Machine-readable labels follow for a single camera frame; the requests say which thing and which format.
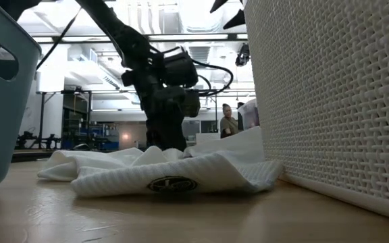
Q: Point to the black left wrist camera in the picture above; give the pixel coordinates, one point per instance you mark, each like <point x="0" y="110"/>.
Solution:
<point x="180" y="71"/>

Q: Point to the white woven plastic basket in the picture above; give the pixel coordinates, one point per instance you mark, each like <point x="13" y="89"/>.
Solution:
<point x="333" y="101"/>

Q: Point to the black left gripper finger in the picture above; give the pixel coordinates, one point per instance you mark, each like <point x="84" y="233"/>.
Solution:
<point x="176" y="139"/>
<point x="156" y="138"/>

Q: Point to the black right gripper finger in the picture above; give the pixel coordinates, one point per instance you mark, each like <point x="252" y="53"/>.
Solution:
<point x="237" y="20"/>
<point x="219" y="4"/>

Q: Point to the white sock with striped cuff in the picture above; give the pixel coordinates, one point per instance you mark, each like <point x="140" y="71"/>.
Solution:
<point x="130" y="175"/>

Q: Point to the person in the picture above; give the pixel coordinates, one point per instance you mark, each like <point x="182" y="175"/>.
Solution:
<point x="229" y="126"/>

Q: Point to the teal plastic basket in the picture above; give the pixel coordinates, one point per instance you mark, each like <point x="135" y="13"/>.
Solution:
<point x="5" y="118"/>

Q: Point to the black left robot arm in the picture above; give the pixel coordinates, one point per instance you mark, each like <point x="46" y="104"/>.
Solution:
<point x="120" y="33"/>

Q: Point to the black aluminium table frame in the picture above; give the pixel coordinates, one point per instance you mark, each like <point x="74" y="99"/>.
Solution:
<point x="29" y="155"/>

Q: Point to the black frame-mounted camera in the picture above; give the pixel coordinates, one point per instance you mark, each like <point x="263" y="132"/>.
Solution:
<point x="242" y="55"/>

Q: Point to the white box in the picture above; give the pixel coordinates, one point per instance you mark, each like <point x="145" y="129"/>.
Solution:
<point x="208" y="137"/>

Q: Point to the blue workbench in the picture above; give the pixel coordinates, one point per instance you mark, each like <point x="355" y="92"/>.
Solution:
<point x="110" y="145"/>

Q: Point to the black metal rack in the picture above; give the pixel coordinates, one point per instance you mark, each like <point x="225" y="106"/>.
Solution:
<point x="42" y="118"/>

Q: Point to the clear plastic container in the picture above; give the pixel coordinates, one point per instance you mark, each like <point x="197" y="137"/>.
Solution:
<point x="250" y="116"/>

